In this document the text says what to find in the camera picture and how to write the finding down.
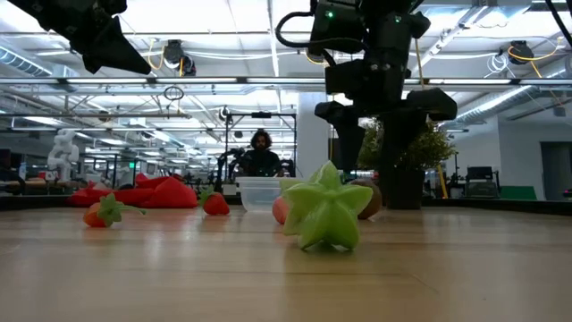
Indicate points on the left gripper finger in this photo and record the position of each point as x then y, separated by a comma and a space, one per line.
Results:
116, 53

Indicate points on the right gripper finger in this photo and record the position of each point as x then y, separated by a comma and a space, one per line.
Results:
402, 143
350, 147

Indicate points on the brown toy kiwi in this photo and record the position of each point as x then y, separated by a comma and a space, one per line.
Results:
373, 201

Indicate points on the green toy starfruit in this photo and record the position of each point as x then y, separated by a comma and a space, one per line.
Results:
326, 210

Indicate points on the pink toy peach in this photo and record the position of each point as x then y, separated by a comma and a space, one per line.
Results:
279, 211

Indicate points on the clear plastic tupperware container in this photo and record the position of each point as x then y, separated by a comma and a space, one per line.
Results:
257, 194

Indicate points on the red toy strawberry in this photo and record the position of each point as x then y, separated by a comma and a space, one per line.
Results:
216, 205

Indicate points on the red toy fruit with stem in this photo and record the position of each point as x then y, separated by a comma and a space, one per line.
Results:
91, 217

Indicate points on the black background robot arm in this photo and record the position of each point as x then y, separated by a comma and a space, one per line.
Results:
222, 170

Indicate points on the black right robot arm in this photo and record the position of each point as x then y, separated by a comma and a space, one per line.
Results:
397, 36

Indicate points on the potted green plant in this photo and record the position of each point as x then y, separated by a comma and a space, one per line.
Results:
440, 149

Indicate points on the white building column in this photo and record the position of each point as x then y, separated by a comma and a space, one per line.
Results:
308, 143

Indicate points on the black office chair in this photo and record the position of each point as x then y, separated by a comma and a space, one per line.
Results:
480, 174

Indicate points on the long ceiling light bar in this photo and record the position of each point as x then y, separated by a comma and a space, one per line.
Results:
201, 81

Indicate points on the person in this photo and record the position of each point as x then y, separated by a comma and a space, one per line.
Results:
260, 163

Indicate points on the white robot figure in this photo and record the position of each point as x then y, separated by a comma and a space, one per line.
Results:
62, 154

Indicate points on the green panel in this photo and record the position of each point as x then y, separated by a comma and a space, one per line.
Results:
518, 193

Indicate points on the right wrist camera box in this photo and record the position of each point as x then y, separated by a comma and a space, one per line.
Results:
335, 31

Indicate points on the silver ceiling air duct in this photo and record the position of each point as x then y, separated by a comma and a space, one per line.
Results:
22, 62
491, 105

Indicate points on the black table frame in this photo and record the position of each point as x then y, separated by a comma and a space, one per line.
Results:
491, 205

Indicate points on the black background rig frame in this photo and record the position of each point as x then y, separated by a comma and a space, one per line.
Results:
227, 147

